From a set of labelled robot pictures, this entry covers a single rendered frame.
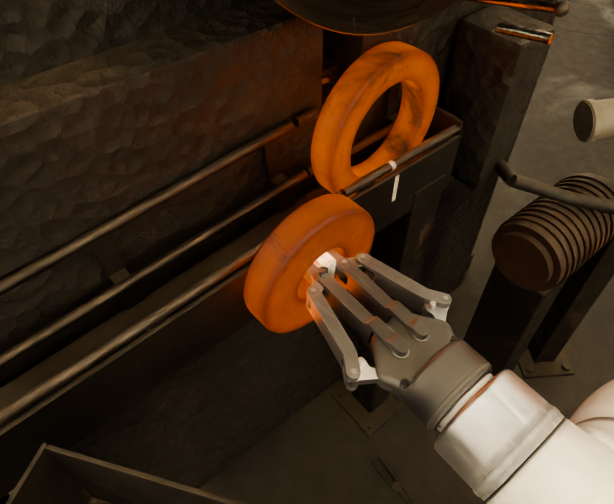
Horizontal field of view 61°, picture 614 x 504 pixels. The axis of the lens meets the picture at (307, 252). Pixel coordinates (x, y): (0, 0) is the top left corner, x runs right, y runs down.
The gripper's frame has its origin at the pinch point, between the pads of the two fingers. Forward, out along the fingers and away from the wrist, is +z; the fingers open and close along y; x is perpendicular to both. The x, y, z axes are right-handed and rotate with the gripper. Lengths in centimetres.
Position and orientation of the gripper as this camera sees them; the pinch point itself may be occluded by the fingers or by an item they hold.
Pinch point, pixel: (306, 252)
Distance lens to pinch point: 52.4
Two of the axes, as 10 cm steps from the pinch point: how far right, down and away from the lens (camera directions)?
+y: 7.7, -4.9, 4.1
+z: -6.4, -6.1, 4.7
